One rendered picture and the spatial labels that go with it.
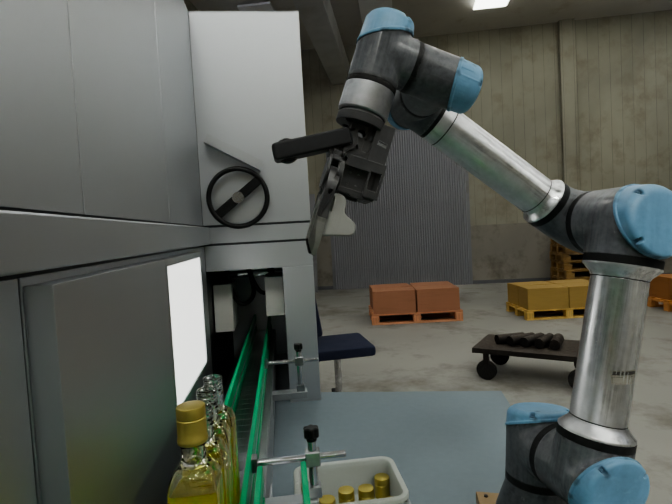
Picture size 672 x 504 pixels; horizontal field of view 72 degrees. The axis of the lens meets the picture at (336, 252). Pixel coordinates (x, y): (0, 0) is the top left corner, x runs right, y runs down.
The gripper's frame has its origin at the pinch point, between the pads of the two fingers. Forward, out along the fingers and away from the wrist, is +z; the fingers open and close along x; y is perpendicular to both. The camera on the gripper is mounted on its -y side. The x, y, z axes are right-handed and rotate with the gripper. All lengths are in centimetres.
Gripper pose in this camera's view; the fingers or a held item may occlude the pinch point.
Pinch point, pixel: (309, 244)
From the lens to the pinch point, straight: 68.4
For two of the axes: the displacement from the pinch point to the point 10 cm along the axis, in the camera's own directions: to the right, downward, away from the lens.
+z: -2.8, 9.6, 0.0
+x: -1.3, -0.4, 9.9
